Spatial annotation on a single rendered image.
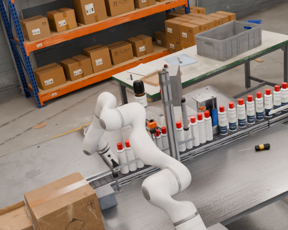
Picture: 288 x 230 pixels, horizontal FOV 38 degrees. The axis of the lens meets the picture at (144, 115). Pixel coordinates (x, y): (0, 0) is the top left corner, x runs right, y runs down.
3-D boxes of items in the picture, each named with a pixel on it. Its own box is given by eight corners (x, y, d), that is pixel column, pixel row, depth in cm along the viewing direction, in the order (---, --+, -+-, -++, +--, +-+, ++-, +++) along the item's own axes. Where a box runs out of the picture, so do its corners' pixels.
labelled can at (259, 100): (260, 117, 295) (259, 90, 286) (265, 119, 290) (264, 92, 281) (254, 119, 293) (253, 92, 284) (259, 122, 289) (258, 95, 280)
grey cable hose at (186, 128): (187, 127, 257) (183, 96, 247) (190, 129, 254) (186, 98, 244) (182, 129, 256) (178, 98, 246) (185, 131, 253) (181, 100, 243)
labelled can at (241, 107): (242, 123, 290) (241, 96, 281) (247, 126, 286) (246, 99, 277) (236, 126, 288) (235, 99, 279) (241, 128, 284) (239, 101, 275)
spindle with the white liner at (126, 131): (133, 139, 293) (126, 101, 279) (139, 145, 285) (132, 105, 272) (122, 144, 290) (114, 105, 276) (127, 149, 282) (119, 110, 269)
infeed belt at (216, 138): (259, 120, 298) (259, 115, 296) (268, 125, 291) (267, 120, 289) (31, 210, 245) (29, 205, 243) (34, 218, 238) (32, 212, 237)
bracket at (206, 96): (208, 91, 284) (208, 90, 283) (217, 96, 274) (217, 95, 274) (190, 97, 279) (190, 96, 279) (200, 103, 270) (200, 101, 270)
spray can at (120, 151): (127, 168, 262) (121, 140, 253) (130, 172, 258) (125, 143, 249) (119, 171, 260) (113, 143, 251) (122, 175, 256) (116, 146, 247)
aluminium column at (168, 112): (178, 170, 261) (164, 69, 231) (182, 174, 257) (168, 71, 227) (172, 173, 259) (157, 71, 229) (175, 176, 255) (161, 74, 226)
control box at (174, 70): (183, 93, 251) (179, 63, 243) (180, 106, 236) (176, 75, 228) (166, 94, 253) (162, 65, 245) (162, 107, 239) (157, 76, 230)
